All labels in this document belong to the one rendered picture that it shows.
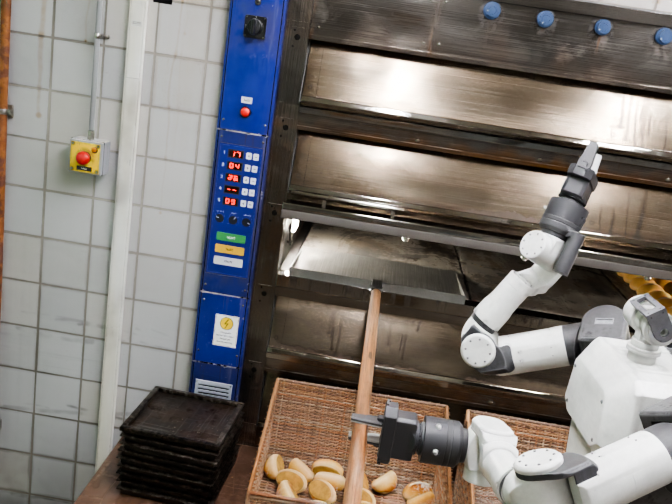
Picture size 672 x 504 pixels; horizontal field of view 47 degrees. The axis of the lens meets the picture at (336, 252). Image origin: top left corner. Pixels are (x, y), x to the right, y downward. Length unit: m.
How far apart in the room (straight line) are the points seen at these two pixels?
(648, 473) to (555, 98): 1.30
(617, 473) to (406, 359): 1.26
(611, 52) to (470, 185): 0.54
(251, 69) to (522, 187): 0.86
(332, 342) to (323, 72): 0.83
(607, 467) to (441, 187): 1.23
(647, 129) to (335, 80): 0.90
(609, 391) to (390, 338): 1.09
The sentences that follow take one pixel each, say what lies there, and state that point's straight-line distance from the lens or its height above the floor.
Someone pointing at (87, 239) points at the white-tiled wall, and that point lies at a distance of 2.55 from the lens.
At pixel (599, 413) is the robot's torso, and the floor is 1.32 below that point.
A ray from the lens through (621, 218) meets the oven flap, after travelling 2.43.
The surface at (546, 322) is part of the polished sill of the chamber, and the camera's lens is 2.48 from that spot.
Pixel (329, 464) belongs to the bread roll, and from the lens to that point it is 2.48.
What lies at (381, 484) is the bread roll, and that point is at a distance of 2.46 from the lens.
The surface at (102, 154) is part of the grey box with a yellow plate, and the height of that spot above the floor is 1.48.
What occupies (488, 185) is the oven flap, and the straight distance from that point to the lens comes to 2.35.
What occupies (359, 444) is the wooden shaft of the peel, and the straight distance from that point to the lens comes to 1.45.
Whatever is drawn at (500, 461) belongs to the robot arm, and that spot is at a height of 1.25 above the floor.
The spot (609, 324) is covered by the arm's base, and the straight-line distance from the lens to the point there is 1.76.
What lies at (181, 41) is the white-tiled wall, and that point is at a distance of 2.38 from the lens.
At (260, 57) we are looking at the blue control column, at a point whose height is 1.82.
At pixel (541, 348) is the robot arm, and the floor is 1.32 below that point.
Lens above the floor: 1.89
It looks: 15 degrees down
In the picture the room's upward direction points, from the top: 9 degrees clockwise
